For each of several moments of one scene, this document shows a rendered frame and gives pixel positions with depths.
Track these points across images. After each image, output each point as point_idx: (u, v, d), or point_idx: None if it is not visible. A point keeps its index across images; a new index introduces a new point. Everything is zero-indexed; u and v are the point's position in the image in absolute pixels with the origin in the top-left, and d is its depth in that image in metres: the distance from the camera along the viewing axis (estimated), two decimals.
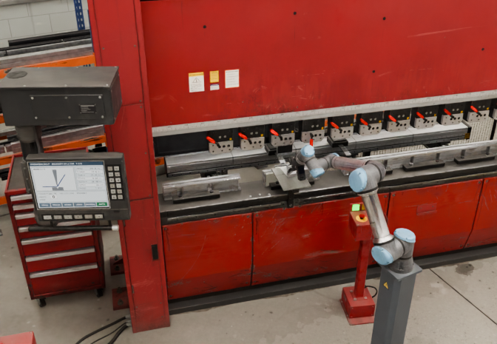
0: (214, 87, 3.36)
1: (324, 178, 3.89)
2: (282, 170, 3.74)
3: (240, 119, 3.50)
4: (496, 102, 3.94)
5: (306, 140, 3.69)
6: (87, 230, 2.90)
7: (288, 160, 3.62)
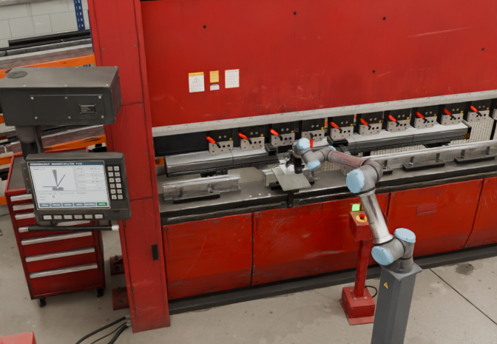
0: (214, 87, 3.36)
1: (324, 178, 3.89)
2: (282, 170, 3.74)
3: (240, 119, 3.50)
4: (496, 102, 3.94)
5: None
6: (87, 230, 2.90)
7: (287, 153, 3.62)
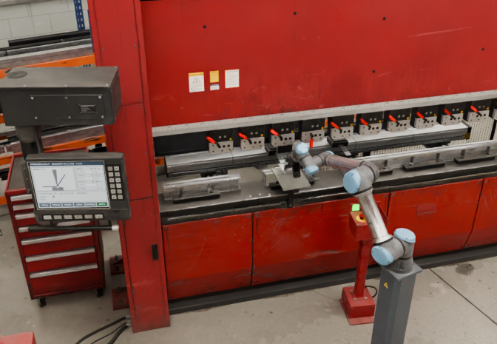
0: (214, 87, 3.36)
1: (324, 178, 3.89)
2: (282, 170, 3.74)
3: (240, 119, 3.50)
4: (496, 102, 3.94)
5: (306, 140, 3.69)
6: (87, 230, 2.90)
7: (285, 157, 3.66)
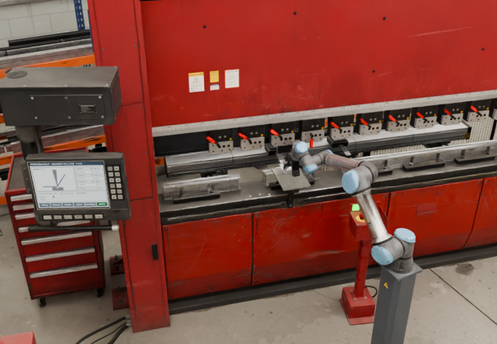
0: (214, 87, 3.36)
1: (324, 178, 3.89)
2: (282, 170, 3.74)
3: (240, 119, 3.50)
4: (496, 102, 3.94)
5: (306, 140, 3.69)
6: (87, 230, 2.90)
7: (285, 156, 3.67)
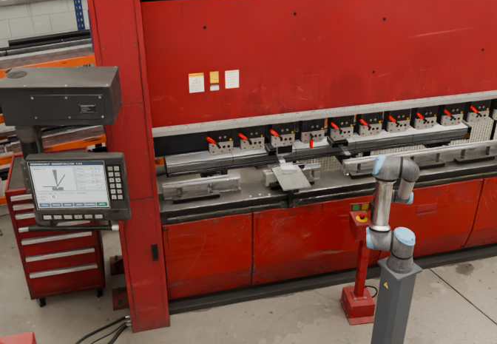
0: (214, 88, 3.36)
1: (324, 178, 3.89)
2: (282, 170, 3.74)
3: (240, 120, 3.50)
4: (496, 103, 3.94)
5: (306, 141, 3.69)
6: (87, 230, 2.90)
7: (369, 207, 3.68)
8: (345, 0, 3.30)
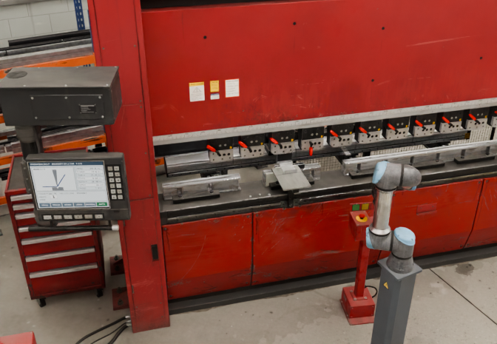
0: (214, 97, 3.39)
1: (324, 178, 3.89)
2: (282, 170, 3.74)
3: (240, 128, 3.53)
4: (495, 110, 3.97)
5: (305, 149, 3.72)
6: (87, 230, 2.90)
7: (371, 194, 3.62)
8: (344, 9, 3.33)
